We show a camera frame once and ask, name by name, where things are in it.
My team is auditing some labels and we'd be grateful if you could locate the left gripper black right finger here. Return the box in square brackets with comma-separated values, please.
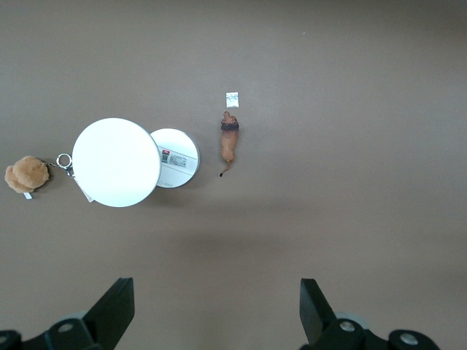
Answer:
[299, 277, 441, 350]

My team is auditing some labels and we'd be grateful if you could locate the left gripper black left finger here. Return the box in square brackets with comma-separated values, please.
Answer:
[0, 277, 136, 350]

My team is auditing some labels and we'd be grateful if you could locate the brown lion statue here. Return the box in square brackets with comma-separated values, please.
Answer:
[218, 111, 242, 179]

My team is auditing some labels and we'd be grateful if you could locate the white round desk lamp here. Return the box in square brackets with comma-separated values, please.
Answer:
[72, 117, 201, 209]

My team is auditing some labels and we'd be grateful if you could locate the brown plush keychain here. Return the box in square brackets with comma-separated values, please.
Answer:
[4, 152, 77, 202]

